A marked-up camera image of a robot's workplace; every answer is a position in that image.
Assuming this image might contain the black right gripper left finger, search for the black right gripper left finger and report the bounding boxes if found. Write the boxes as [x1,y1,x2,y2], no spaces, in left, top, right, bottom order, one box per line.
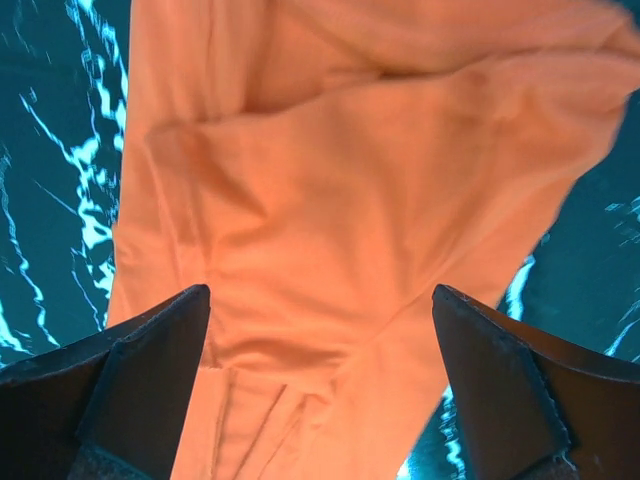
[1,285,210,479]

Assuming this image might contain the black marble pattern mat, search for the black marble pattern mat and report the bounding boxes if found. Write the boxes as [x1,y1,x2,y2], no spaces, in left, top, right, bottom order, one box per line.
[1,1,639,479]

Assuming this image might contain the orange t shirt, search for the orange t shirt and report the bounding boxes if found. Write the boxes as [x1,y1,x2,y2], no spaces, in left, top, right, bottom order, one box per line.
[108,0,639,479]

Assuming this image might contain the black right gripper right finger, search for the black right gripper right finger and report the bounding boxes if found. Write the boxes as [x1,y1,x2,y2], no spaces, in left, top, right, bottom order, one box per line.
[433,285,639,479]

